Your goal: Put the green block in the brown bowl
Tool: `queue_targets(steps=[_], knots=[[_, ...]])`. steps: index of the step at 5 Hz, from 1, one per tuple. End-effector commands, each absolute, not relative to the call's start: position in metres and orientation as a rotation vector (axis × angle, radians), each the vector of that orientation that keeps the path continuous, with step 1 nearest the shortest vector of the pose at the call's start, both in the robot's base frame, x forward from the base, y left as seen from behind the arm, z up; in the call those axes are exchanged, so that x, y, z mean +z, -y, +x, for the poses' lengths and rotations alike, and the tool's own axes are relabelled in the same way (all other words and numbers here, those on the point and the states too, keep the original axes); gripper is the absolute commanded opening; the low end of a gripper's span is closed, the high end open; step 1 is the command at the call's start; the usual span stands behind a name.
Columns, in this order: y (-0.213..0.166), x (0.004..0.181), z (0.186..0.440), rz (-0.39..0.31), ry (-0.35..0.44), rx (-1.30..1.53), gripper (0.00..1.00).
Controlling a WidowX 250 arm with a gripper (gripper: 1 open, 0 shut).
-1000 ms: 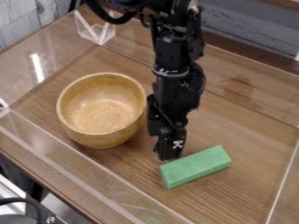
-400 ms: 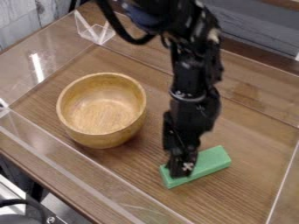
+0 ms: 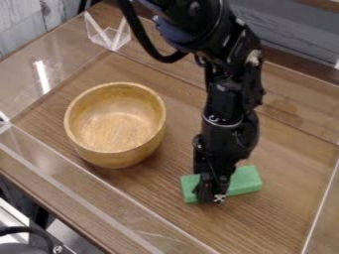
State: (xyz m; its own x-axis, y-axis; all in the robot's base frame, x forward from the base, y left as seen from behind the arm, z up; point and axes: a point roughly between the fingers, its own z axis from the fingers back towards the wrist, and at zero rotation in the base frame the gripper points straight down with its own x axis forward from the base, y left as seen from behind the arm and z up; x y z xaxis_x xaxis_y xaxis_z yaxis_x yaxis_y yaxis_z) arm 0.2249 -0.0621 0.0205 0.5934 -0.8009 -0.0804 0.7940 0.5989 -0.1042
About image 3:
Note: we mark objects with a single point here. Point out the green rectangular block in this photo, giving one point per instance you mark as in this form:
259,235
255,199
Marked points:
246,181

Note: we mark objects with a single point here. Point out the clear acrylic tray wall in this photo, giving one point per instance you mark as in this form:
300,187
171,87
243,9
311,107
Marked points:
117,224

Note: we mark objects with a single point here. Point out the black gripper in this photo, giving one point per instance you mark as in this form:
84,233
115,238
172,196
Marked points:
220,146

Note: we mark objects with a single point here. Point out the black metal frame with bolt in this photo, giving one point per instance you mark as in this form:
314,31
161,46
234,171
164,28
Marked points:
67,241

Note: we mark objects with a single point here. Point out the clear acrylic corner bracket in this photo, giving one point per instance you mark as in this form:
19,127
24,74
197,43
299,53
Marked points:
109,38

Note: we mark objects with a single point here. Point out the brown wooden bowl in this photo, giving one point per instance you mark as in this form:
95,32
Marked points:
115,124

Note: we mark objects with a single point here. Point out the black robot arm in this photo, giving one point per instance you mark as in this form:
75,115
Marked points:
173,28

